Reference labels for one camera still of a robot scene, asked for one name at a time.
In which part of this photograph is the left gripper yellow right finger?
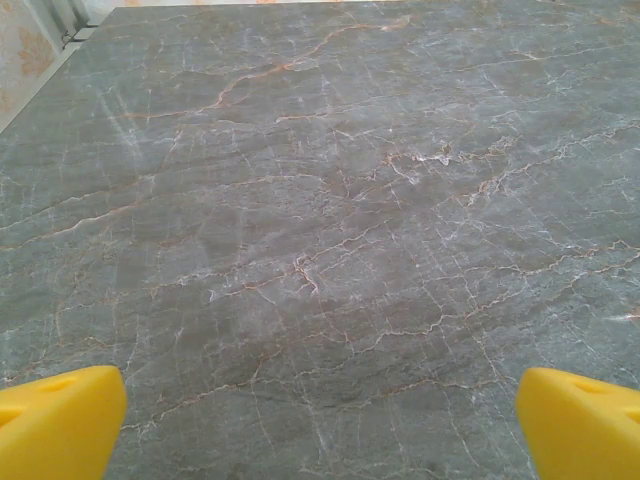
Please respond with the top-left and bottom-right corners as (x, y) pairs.
(516, 366), (640, 480)

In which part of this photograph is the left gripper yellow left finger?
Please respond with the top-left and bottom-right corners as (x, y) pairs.
(0, 365), (128, 480)

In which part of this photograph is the aluminium frame post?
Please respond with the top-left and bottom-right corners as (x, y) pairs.
(28, 0), (99, 49)

